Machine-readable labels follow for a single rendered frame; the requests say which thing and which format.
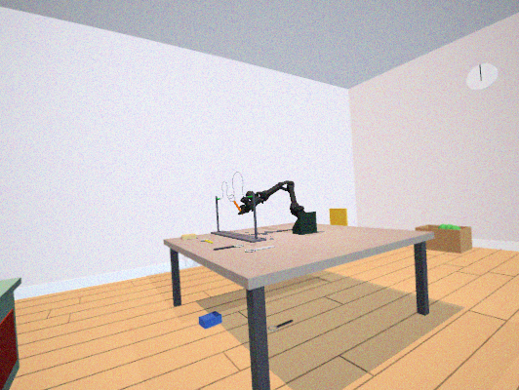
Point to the small blue block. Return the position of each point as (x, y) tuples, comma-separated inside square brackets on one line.
[(210, 320)]

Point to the tan square block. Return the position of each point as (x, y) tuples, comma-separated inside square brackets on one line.
[(188, 236)]

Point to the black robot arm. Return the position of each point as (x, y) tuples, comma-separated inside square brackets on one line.
[(262, 196)]

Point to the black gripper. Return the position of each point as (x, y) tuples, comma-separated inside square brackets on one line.
[(247, 208)]

